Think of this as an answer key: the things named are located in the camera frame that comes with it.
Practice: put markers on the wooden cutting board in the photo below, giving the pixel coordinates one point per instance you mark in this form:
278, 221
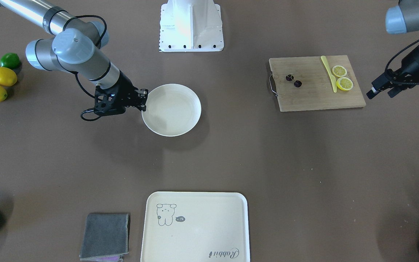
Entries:
316, 92

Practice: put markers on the cream rabbit tray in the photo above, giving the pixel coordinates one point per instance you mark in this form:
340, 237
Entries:
196, 227

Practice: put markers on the yellow plastic knife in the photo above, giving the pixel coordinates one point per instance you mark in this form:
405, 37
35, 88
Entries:
330, 74

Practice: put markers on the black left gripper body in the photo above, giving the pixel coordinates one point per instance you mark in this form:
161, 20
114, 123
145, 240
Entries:
415, 64

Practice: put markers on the lemon slice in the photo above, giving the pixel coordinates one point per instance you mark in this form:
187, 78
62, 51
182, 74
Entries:
339, 71
344, 84

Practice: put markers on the grey folded cloth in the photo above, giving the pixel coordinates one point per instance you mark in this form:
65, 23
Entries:
105, 237

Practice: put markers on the lemon slice lower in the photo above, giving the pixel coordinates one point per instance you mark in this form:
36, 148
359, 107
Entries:
344, 84

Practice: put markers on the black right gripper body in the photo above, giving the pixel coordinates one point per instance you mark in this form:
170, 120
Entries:
125, 88

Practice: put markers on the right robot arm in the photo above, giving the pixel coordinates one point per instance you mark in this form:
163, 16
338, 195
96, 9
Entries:
76, 48

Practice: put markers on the yellow lemon near lime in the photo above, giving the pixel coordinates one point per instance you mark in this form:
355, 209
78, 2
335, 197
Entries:
8, 77

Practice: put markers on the dark red cherry pair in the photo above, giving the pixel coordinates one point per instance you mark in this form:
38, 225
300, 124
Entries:
291, 78

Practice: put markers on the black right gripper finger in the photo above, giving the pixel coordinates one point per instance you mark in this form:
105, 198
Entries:
141, 93
139, 104

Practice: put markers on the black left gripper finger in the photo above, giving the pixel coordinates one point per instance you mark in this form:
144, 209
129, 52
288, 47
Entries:
395, 89
381, 83

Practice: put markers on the green lime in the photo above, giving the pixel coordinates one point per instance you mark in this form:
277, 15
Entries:
10, 60

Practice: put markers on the lemon slice upper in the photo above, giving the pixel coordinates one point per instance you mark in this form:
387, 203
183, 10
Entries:
339, 71

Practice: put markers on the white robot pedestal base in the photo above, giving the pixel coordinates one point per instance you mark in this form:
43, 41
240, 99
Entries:
191, 26

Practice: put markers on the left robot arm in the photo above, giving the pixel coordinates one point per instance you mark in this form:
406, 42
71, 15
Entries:
403, 18

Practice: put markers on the cream round plate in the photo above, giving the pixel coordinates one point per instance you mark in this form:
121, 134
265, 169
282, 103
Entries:
172, 110

